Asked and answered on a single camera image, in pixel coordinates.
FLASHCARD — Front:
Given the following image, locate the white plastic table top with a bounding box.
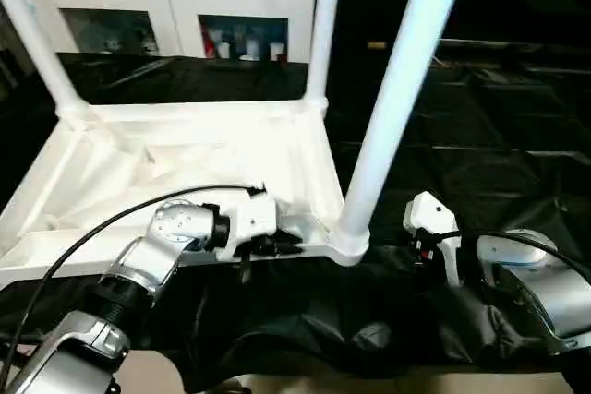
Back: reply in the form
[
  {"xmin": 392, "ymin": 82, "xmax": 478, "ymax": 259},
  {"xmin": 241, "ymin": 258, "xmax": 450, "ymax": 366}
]
[{"xmin": 0, "ymin": 97, "xmax": 371, "ymax": 293}]

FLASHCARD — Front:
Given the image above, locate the white plastic table leg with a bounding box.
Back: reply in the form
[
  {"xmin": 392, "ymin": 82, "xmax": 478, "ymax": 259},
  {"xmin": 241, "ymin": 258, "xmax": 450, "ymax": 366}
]
[
  {"xmin": 0, "ymin": 0, "xmax": 92, "ymax": 122},
  {"xmin": 338, "ymin": 0, "xmax": 476, "ymax": 253},
  {"xmin": 304, "ymin": 0, "xmax": 346, "ymax": 110}
]

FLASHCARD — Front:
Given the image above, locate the black plastic mat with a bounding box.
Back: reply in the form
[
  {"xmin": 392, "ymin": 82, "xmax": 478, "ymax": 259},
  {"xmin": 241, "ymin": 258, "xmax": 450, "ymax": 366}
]
[{"xmin": 0, "ymin": 45, "xmax": 591, "ymax": 381}]

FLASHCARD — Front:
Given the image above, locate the red white bottle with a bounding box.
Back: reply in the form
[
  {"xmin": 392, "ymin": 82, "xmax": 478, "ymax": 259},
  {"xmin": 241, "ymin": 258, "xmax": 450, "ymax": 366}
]
[{"xmin": 204, "ymin": 28, "xmax": 219, "ymax": 60}]

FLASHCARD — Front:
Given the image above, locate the black television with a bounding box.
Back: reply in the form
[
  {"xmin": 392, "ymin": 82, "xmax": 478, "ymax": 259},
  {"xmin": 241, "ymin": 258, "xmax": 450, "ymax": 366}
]
[{"xmin": 435, "ymin": 0, "xmax": 591, "ymax": 53}]

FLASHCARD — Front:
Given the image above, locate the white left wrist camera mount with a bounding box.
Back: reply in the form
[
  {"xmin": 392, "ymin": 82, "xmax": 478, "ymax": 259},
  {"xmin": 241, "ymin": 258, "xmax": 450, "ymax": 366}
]
[{"xmin": 213, "ymin": 187, "xmax": 279, "ymax": 263}]

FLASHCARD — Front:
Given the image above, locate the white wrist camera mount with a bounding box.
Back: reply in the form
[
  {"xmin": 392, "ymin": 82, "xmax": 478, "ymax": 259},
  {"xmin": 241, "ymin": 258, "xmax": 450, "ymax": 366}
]
[
  {"xmin": 401, "ymin": 189, "xmax": 464, "ymax": 288},
  {"xmin": 213, "ymin": 187, "xmax": 279, "ymax": 263}
]

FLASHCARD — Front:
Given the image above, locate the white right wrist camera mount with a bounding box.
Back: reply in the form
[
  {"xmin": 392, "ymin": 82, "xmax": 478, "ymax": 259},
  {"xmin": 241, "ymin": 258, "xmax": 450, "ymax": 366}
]
[{"xmin": 401, "ymin": 189, "xmax": 464, "ymax": 288}]

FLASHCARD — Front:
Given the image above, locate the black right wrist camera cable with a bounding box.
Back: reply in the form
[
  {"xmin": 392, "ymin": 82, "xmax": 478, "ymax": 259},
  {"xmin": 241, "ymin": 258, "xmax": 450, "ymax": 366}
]
[{"xmin": 437, "ymin": 229, "xmax": 591, "ymax": 271}]

